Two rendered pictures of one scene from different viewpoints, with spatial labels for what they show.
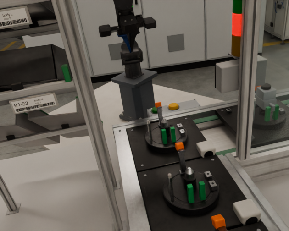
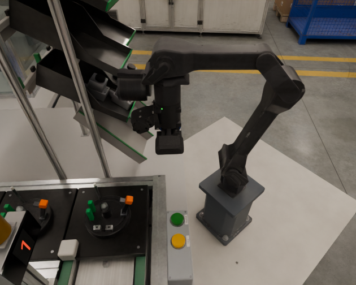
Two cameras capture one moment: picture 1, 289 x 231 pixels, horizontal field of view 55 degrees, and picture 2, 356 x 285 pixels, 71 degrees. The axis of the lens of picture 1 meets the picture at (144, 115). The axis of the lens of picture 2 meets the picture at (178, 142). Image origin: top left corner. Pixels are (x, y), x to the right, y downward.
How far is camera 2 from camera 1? 110 cm
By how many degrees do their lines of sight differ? 72
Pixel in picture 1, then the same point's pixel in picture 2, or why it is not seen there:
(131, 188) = (69, 185)
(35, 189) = not seen: hidden behind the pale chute
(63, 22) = not seen: outside the picture
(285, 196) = not seen: outside the picture
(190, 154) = (72, 233)
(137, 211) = (45, 186)
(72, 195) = (116, 160)
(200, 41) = not seen: outside the picture
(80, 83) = (18, 95)
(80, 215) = (94, 166)
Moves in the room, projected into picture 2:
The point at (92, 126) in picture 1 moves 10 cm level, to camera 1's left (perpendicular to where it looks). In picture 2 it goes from (33, 123) to (47, 104)
